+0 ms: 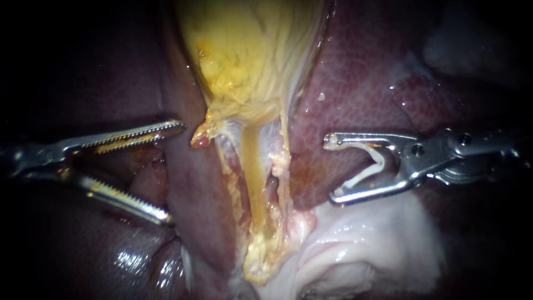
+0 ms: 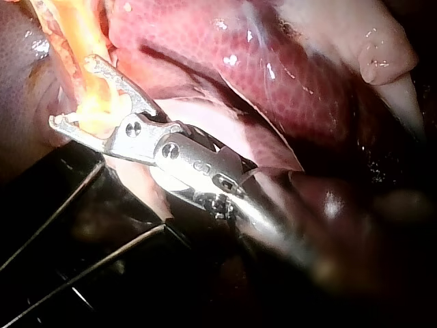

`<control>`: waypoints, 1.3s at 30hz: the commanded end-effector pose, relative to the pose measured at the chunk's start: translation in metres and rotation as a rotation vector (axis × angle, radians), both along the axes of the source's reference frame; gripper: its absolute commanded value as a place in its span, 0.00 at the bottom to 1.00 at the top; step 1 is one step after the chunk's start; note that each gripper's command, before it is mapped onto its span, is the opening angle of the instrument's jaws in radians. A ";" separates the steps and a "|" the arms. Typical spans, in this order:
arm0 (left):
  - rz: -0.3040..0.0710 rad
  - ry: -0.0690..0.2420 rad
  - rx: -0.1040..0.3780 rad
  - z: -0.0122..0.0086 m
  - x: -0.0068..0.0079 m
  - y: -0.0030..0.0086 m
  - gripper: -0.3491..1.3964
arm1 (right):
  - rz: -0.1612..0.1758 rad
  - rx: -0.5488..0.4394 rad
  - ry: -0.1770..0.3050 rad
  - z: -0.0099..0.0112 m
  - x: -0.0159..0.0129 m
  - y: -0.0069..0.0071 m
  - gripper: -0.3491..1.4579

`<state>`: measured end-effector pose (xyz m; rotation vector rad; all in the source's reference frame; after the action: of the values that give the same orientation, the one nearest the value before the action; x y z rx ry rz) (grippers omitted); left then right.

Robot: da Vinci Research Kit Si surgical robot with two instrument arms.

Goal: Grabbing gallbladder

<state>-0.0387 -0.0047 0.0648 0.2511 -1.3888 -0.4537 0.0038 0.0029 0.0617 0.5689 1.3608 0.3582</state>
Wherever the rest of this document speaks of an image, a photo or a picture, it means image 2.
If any right arm instrument jaw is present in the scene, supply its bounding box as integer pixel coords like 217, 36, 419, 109
48, 114, 119, 154
84, 53, 158, 118

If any right arm instrument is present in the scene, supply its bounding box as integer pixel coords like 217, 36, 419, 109
106, 113, 259, 220

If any pale fatty tissue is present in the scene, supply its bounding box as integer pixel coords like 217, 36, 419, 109
114, 160, 175, 221
358, 33, 427, 138

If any dark red liver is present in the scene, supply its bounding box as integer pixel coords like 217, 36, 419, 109
0, 0, 437, 219

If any thin steel wire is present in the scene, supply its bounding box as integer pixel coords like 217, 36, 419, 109
0, 223, 167, 328
0, 161, 106, 273

